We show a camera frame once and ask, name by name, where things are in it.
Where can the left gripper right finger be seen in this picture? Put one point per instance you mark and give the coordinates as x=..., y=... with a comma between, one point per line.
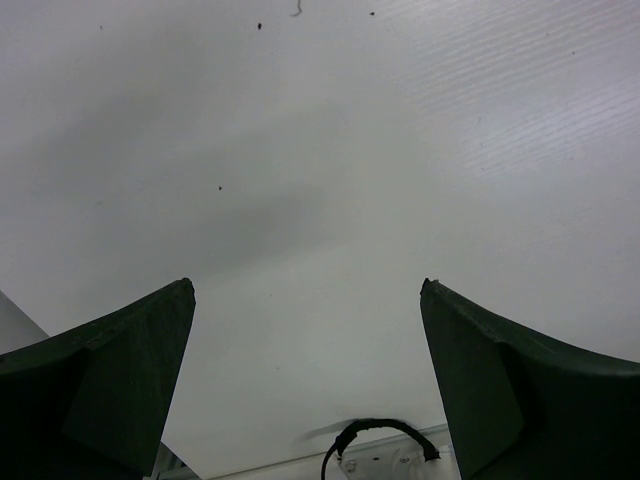
x=522, y=405

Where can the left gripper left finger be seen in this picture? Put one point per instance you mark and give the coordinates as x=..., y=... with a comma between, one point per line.
x=92, y=402

